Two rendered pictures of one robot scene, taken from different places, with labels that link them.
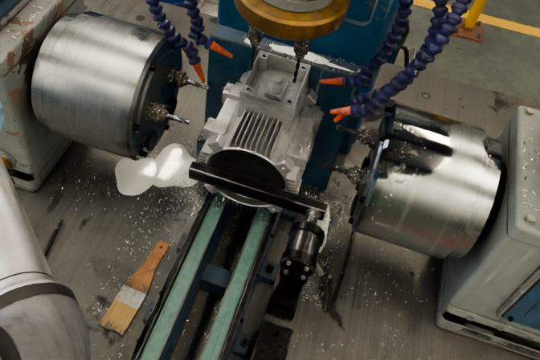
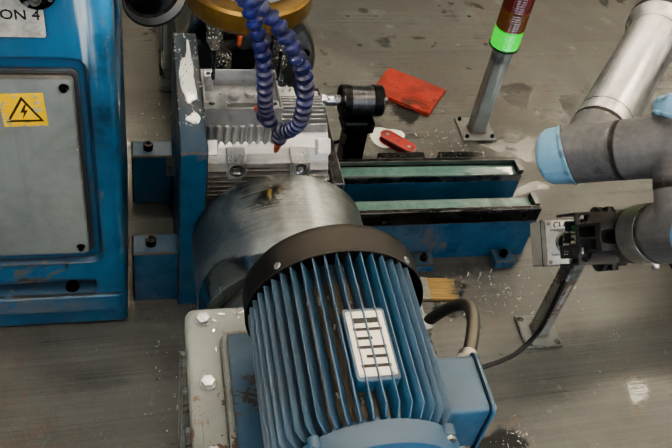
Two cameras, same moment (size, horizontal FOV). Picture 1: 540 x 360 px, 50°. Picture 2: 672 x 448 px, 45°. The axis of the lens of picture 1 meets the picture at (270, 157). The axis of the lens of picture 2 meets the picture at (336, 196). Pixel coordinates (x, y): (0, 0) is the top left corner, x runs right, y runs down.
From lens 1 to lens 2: 1.46 m
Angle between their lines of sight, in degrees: 71
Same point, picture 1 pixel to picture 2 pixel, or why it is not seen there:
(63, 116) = not seen: hidden behind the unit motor
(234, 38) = (198, 132)
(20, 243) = (640, 26)
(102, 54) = (326, 218)
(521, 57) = not seen: outside the picture
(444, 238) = not seen: hidden behind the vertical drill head
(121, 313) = (438, 287)
